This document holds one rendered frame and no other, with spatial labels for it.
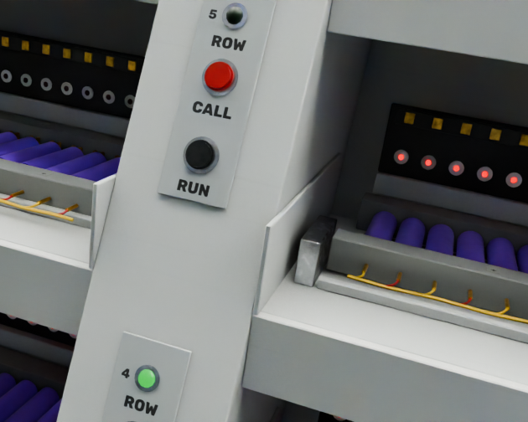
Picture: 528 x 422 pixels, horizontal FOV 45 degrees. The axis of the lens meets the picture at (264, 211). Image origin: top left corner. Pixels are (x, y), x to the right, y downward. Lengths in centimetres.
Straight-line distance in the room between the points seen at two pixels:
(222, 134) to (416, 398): 17
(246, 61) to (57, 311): 18
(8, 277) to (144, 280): 9
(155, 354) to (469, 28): 24
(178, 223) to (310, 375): 11
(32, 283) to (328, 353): 18
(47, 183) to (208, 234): 14
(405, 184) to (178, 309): 22
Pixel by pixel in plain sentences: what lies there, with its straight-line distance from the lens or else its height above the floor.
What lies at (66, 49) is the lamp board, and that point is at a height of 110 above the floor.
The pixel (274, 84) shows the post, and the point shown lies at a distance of 34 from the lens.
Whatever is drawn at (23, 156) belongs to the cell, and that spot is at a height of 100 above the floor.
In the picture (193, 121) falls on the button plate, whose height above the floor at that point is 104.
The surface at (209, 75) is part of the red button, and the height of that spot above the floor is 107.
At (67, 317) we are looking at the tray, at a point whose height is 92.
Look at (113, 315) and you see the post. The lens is 36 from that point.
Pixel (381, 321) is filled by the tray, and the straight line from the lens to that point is 35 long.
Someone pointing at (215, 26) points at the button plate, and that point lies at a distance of 36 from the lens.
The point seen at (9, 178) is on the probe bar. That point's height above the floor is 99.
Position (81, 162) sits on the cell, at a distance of 50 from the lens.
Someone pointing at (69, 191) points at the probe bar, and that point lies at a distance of 43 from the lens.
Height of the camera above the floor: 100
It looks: 1 degrees up
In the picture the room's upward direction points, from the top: 14 degrees clockwise
